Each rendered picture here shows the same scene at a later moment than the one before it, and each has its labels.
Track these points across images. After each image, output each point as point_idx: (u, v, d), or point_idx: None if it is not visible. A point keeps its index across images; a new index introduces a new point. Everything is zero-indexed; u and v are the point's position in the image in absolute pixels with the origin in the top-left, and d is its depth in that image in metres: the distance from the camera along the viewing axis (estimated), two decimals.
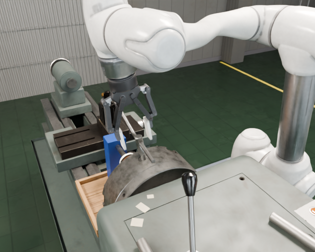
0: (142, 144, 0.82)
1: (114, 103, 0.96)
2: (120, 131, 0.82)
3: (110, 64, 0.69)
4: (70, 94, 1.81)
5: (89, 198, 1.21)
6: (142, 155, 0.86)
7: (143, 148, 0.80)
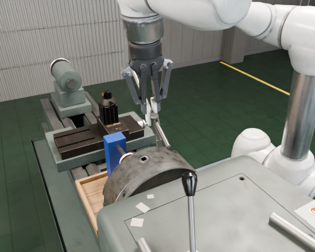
0: (158, 124, 0.73)
1: (131, 71, 0.86)
2: (147, 105, 0.74)
3: (134, 24, 0.59)
4: (70, 94, 1.81)
5: (89, 198, 1.21)
6: (156, 135, 0.78)
7: (158, 129, 0.72)
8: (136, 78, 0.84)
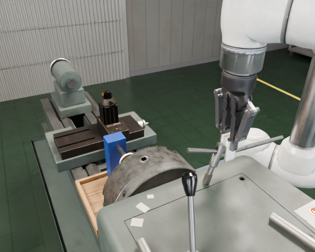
0: (213, 149, 0.70)
1: (270, 138, 0.82)
2: (222, 135, 0.72)
3: (221, 47, 0.61)
4: (70, 94, 1.81)
5: (89, 198, 1.21)
6: (209, 166, 0.74)
7: (206, 148, 0.70)
8: (264, 140, 0.80)
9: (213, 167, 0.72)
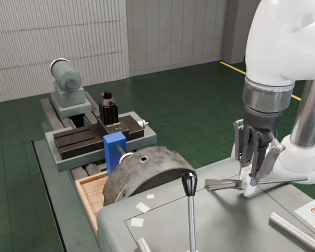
0: (233, 186, 0.66)
1: (295, 176, 0.76)
2: (242, 168, 0.68)
3: (245, 82, 0.57)
4: (70, 94, 1.81)
5: (89, 198, 1.21)
6: (219, 181, 0.71)
7: (228, 184, 0.65)
8: (287, 180, 0.74)
9: None
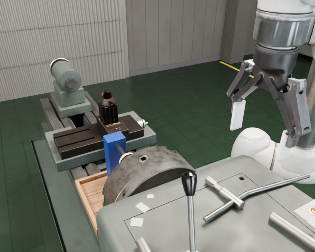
0: (230, 207, 0.67)
1: (297, 177, 0.75)
2: (234, 103, 0.64)
3: (256, 16, 0.51)
4: (70, 94, 1.81)
5: (89, 198, 1.21)
6: (219, 189, 0.71)
7: (225, 207, 0.66)
8: (288, 184, 0.74)
9: (220, 194, 0.72)
